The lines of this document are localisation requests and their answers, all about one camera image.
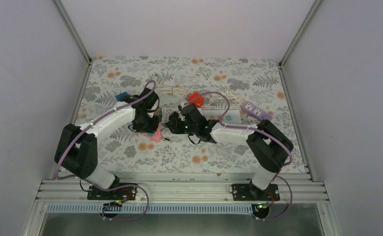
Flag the red cube socket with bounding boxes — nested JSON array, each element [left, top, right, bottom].
[[188, 92, 205, 108]]

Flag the dark blue cube socket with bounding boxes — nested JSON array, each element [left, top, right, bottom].
[[116, 91, 130, 102]]

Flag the dark green cube adapter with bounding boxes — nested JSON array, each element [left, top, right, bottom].
[[154, 107, 162, 122]]

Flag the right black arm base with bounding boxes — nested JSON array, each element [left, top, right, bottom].
[[231, 182, 280, 219]]

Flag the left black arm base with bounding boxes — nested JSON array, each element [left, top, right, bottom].
[[87, 183, 137, 218]]

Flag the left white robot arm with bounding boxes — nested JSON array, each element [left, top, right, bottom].
[[54, 88, 160, 199]]

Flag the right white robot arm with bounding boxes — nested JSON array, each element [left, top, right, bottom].
[[165, 105, 294, 200]]

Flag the floral table cloth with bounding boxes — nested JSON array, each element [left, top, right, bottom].
[[76, 56, 306, 174]]

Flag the pink triangular power strip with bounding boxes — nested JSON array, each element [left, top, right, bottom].
[[141, 124, 162, 142]]

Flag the white multicolour power strip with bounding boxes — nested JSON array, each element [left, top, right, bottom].
[[199, 108, 241, 124]]

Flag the purple power strip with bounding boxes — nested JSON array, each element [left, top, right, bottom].
[[241, 101, 273, 121]]

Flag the black power adapter with cable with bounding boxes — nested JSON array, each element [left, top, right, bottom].
[[161, 122, 171, 142]]

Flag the white coiled cable with plug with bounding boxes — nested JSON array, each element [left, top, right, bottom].
[[152, 74, 191, 98]]

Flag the white bundled power cable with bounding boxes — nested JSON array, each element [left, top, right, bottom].
[[208, 89, 241, 106]]

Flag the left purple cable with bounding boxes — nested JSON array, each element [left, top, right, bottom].
[[54, 80, 158, 193]]

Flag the aluminium rail frame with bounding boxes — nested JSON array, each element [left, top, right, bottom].
[[23, 173, 339, 236]]

